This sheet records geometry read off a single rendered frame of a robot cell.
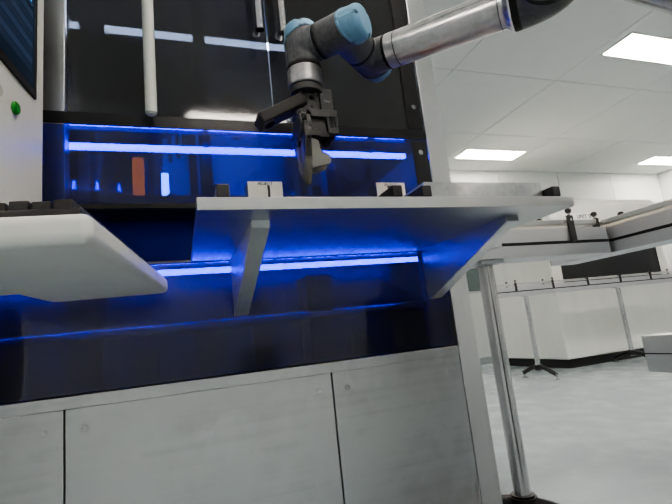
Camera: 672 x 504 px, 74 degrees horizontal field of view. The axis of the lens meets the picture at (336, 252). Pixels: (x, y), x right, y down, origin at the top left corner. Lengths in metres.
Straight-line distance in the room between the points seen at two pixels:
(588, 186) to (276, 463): 8.38
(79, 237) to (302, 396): 0.72
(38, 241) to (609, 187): 9.23
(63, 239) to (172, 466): 0.68
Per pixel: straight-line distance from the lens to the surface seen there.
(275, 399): 1.07
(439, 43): 1.06
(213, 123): 1.17
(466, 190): 0.87
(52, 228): 0.49
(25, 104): 1.04
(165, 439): 1.06
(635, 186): 9.95
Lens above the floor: 0.67
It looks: 10 degrees up
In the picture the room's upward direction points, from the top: 6 degrees counter-clockwise
